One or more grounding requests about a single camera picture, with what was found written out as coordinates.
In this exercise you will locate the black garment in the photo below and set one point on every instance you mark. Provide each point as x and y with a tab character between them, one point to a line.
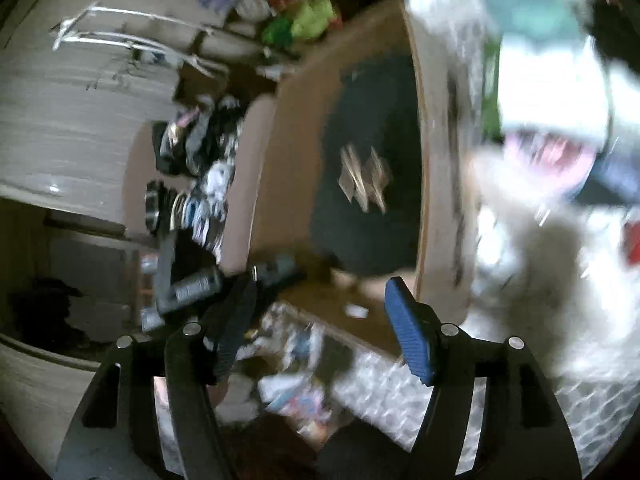
365	170

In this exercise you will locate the white metal rack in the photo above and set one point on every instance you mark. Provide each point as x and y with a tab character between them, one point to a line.
125	42

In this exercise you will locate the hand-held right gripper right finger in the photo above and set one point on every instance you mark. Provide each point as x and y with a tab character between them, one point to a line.
411	335

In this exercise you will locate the green plastic bags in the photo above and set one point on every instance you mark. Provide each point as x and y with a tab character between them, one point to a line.
300	20

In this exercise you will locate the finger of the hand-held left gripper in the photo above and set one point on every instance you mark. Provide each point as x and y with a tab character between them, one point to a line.
278	268

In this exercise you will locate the brown cardboard box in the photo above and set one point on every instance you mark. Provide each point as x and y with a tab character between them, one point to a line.
290	170

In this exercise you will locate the round tin with pink lid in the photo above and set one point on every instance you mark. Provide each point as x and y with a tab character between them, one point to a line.
545	156

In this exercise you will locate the pile of clothes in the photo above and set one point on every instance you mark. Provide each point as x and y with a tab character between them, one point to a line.
210	170

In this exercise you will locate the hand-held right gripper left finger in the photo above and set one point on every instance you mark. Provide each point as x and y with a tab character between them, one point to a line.
233	331

